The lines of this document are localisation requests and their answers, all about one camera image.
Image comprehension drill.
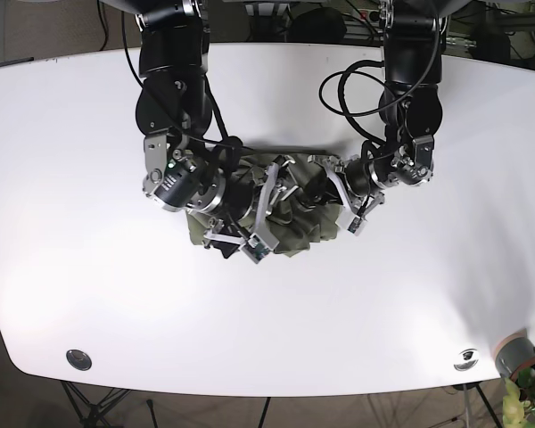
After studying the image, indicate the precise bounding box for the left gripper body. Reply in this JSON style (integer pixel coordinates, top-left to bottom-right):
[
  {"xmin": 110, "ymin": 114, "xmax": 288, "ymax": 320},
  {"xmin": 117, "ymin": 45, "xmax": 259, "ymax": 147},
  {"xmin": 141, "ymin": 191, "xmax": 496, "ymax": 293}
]
[{"xmin": 308, "ymin": 155, "xmax": 384, "ymax": 223}]

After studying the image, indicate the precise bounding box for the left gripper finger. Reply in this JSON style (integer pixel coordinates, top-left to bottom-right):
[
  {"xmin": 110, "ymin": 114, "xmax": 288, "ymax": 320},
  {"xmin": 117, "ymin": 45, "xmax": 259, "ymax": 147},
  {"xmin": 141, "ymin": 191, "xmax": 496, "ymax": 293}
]
[{"xmin": 303, "ymin": 171, "xmax": 339, "ymax": 206}]

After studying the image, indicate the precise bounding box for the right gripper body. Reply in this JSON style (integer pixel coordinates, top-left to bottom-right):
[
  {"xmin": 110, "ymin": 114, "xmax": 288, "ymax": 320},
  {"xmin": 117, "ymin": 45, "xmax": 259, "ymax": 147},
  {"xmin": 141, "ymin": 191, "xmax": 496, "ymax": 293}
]
[{"xmin": 202, "ymin": 155, "xmax": 300, "ymax": 250}]

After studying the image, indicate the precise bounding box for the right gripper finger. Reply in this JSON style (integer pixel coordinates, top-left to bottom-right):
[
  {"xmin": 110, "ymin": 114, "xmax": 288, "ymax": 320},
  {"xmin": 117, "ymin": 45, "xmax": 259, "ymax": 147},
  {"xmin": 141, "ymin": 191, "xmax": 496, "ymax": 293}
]
[
  {"xmin": 292, "ymin": 187, "xmax": 315, "ymax": 212},
  {"xmin": 216, "ymin": 243, "xmax": 240, "ymax": 259}
]

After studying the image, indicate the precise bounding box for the olive green T-shirt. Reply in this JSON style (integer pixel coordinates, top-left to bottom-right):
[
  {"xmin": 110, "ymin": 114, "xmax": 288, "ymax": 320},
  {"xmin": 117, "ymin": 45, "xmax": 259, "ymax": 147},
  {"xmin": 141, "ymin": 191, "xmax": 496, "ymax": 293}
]
[{"xmin": 186, "ymin": 153, "xmax": 341, "ymax": 259}]

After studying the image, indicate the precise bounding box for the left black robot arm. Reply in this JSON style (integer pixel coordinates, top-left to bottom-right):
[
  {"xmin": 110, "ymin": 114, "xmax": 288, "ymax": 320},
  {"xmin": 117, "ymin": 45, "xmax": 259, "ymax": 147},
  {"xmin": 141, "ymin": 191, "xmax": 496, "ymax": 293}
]
[{"xmin": 301, "ymin": 1, "xmax": 464, "ymax": 220}]

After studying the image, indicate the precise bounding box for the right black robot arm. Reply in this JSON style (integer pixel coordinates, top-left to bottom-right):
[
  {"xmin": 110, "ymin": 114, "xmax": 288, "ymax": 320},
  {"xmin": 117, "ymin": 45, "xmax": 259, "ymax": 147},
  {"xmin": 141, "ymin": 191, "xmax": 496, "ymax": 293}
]
[{"xmin": 114, "ymin": 1, "xmax": 324, "ymax": 261}]

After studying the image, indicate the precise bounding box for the left silver table grommet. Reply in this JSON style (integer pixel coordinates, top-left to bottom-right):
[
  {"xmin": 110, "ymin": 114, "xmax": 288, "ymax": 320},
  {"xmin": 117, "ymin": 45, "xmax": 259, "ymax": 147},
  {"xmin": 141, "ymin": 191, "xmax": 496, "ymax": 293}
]
[{"xmin": 66, "ymin": 350, "xmax": 92, "ymax": 371}]

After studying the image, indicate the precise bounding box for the silver table grommet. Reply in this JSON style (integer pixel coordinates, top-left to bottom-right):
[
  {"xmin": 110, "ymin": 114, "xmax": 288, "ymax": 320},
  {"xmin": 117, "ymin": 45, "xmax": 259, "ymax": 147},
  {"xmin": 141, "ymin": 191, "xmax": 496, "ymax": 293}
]
[
  {"xmin": 66, "ymin": 350, "xmax": 92, "ymax": 371},
  {"xmin": 453, "ymin": 348, "xmax": 480, "ymax": 372}
]

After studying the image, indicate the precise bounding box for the right silver table grommet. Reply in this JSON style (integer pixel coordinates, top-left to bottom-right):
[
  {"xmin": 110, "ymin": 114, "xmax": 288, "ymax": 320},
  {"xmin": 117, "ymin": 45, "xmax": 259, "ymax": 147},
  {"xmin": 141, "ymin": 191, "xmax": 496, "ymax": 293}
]
[{"xmin": 453, "ymin": 348, "xmax": 480, "ymax": 372}]

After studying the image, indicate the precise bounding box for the grey plant pot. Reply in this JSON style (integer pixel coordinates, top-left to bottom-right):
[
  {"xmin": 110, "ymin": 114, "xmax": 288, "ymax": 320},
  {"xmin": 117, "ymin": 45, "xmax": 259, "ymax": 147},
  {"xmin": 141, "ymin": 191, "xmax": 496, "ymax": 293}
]
[{"xmin": 492, "ymin": 330, "xmax": 535, "ymax": 382}]

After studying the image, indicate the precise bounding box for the green potted plant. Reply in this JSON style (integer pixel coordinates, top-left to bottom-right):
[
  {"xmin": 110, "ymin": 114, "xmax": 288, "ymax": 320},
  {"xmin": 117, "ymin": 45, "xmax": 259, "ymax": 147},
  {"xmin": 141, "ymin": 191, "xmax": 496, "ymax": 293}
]
[{"xmin": 502, "ymin": 367, "xmax": 535, "ymax": 428}]

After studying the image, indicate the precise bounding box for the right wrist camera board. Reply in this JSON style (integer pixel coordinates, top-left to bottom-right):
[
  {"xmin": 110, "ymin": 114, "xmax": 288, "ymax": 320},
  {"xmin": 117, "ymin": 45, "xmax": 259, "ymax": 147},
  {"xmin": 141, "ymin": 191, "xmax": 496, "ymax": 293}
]
[{"xmin": 241, "ymin": 225, "xmax": 279, "ymax": 264}]

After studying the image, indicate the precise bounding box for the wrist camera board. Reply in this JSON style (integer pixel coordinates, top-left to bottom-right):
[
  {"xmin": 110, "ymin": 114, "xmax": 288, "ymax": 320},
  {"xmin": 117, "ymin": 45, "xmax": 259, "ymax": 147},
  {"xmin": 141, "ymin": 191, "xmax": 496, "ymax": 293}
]
[
  {"xmin": 241, "ymin": 225, "xmax": 279, "ymax": 264},
  {"xmin": 335, "ymin": 210, "xmax": 366, "ymax": 236}
]

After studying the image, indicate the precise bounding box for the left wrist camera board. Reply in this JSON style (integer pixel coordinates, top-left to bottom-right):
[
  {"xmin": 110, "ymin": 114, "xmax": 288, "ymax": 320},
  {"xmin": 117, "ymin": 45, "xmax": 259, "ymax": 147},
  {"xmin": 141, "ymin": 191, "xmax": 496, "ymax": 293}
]
[{"xmin": 335, "ymin": 210, "xmax": 366, "ymax": 236}]

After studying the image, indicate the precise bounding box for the black table leg frame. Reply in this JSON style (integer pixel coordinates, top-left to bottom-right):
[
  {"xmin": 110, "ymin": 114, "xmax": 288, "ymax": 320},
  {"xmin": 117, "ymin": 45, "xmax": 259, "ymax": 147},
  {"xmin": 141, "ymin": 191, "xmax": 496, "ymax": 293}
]
[{"xmin": 61, "ymin": 381, "xmax": 131, "ymax": 428}]

